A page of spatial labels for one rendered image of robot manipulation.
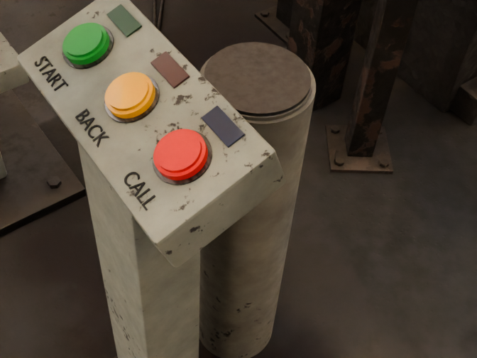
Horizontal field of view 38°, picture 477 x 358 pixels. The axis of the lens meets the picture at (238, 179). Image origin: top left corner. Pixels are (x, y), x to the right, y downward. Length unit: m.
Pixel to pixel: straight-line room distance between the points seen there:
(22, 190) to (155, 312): 0.61
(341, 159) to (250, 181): 0.83
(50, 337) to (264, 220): 0.47
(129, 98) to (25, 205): 0.73
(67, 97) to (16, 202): 0.69
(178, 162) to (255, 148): 0.06
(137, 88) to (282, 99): 0.18
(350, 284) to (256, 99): 0.57
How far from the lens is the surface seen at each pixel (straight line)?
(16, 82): 1.09
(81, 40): 0.60
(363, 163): 1.34
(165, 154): 0.50
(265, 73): 0.70
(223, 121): 0.51
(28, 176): 1.30
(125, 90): 0.55
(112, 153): 0.53
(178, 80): 0.55
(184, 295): 0.73
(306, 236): 1.22
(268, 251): 0.84
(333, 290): 1.17
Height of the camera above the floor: 0.98
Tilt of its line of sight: 50 degrees down
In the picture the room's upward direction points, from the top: 4 degrees clockwise
